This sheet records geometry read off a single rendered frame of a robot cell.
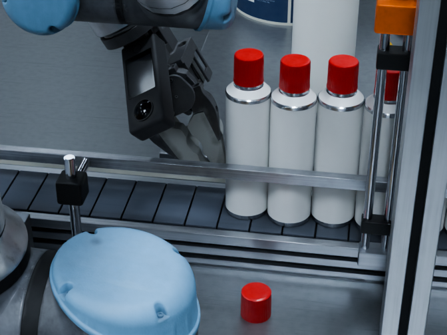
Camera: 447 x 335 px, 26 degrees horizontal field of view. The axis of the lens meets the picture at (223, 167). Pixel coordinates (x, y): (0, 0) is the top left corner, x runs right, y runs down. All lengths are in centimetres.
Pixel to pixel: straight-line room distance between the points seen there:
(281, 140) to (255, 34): 54
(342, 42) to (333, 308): 39
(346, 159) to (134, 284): 40
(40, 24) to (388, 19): 33
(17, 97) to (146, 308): 84
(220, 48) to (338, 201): 50
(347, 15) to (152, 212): 37
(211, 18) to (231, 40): 66
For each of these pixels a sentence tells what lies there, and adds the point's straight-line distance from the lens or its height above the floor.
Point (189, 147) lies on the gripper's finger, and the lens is 112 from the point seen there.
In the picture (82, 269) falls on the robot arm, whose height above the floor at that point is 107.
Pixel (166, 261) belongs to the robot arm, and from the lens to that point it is 79.
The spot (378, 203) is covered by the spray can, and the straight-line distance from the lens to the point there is 111.
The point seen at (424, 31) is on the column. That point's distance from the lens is 85.
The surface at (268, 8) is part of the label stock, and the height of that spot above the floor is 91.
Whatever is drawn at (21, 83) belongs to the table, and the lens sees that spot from 158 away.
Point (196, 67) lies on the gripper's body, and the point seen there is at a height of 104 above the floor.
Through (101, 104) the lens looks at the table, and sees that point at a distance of 150.
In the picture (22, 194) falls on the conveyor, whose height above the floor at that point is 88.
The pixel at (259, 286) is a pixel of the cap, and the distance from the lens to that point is 108.
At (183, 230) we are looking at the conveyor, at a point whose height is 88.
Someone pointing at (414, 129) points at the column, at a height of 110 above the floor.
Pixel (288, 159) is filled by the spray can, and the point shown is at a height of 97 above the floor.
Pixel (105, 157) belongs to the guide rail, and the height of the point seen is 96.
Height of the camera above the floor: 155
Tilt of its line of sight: 33 degrees down
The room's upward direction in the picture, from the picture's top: straight up
